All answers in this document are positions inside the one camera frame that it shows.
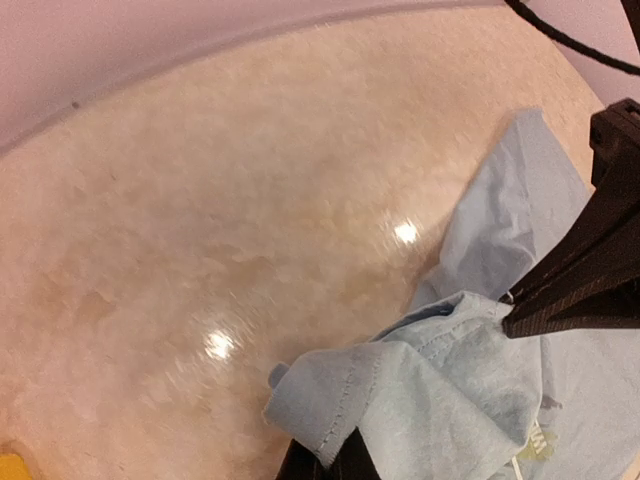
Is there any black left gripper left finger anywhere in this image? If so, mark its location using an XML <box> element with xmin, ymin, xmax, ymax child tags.
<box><xmin>279</xmin><ymin>440</ymin><xmax>325</xmax><ymax>480</ymax></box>

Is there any yellow plastic bin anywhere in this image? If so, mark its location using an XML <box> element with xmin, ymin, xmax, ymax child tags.
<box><xmin>0</xmin><ymin>445</ymin><xmax>36</xmax><ymax>480</ymax></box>

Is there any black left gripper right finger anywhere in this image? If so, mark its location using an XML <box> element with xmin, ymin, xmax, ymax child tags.
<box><xmin>330</xmin><ymin>429</ymin><xmax>380</xmax><ymax>480</ymax></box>

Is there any light blue printed t-shirt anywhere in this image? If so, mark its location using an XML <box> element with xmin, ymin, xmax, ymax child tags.
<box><xmin>265</xmin><ymin>109</ymin><xmax>639</xmax><ymax>479</ymax></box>

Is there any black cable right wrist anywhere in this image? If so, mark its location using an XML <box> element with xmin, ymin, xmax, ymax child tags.
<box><xmin>502</xmin><ymin>0</ymin><xmax>640</xmax><ymax>77</ymax></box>

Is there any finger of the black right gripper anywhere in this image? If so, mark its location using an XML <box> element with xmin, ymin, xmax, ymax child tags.
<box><xmin>510</xmin><ymin>99</ymin><xmax>639</xmax><ymax>303</ymax></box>
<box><xmin>502</xmin><ymin>277</ymin><xmax>639</xmax><ymax>338</ymax></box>

